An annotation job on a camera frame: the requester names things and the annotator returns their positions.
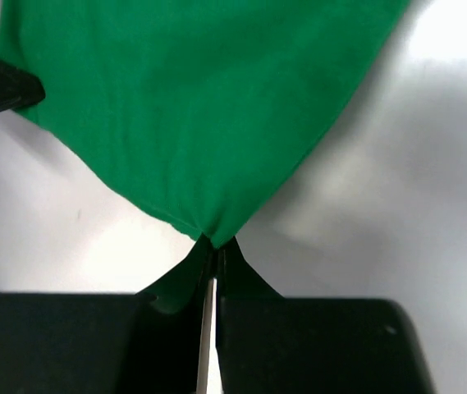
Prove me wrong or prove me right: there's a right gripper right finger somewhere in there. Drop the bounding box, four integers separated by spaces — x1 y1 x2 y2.
216 240 434 393

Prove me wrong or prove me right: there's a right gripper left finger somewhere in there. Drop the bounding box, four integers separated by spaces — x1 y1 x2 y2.
0 238 214 393

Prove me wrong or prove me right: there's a green t shirt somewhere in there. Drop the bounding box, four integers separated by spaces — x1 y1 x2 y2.
0 0 414 250

